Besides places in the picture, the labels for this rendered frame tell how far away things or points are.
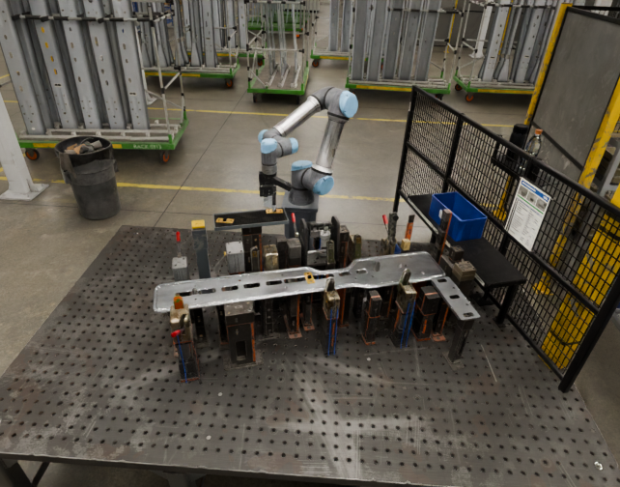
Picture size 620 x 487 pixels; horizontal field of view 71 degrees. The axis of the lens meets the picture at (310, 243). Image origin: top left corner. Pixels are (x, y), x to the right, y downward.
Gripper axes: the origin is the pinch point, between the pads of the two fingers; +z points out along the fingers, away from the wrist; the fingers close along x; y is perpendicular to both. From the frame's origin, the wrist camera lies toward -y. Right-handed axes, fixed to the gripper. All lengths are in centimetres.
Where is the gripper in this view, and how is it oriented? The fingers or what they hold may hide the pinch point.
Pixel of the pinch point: (274, 208)
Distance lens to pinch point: 219.6
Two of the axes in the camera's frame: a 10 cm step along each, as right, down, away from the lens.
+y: -9.9, 0.5, -1.3
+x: 1.3, 5.6, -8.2
